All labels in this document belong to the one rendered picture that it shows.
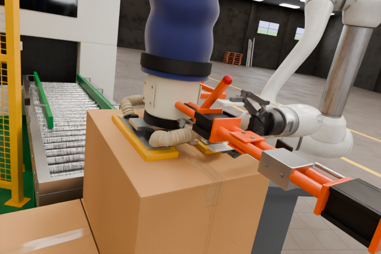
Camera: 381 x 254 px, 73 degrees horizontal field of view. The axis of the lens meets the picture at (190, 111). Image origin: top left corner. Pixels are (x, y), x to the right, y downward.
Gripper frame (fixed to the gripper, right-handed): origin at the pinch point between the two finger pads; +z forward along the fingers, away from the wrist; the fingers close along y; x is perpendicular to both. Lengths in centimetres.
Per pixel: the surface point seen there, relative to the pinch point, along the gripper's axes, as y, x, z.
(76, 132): 53, 129, 8
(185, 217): 21.0, -4.2, 9.3
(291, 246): 107, 29, -115
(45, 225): 53, 44, 34
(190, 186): 12.9, -3.9, 9.0
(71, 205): 53, 52, 24
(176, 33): -20.1, 18.4, 5.5
